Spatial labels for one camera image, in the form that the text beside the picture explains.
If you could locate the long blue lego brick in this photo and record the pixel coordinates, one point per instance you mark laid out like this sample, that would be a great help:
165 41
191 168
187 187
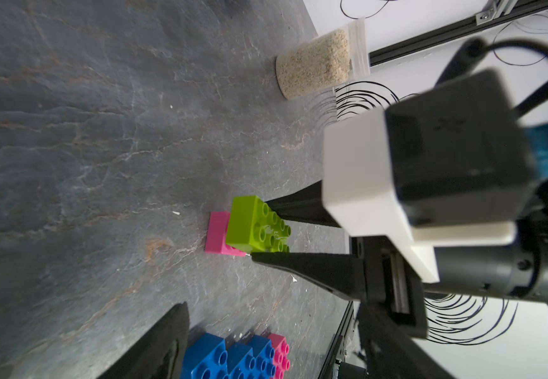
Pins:
207 358

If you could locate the small blue square brick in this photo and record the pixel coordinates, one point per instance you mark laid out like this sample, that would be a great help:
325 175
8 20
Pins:
264 353

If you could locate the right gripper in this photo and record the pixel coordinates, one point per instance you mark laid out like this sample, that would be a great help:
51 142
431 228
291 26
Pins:
392 311

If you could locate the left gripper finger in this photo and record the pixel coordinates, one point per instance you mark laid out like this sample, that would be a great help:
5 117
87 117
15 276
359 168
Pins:
160 352

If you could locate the clear jar with grains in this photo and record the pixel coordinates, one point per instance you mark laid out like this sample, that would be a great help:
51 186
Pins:
325 62

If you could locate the lime green lego brick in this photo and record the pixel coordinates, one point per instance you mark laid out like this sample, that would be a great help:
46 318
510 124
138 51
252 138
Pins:
253 227

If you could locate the pink lego brick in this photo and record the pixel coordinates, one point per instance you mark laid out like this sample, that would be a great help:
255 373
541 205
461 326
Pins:
216 236
281 351

